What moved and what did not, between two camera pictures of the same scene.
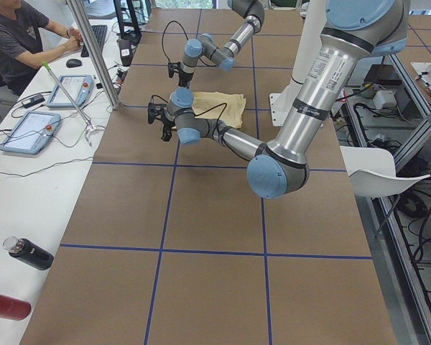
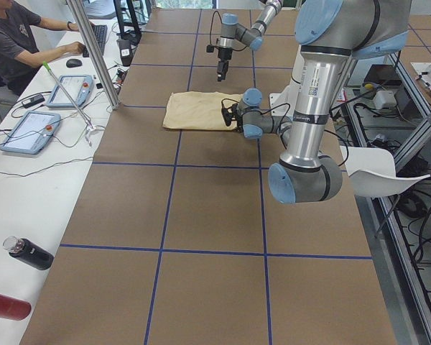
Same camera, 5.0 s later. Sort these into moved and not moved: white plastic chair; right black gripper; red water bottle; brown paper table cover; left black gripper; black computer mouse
Moved: right black gripper; left black gripper
Not moved: white plastic chair; brown paper table cover; black computer mouse; red water bottle
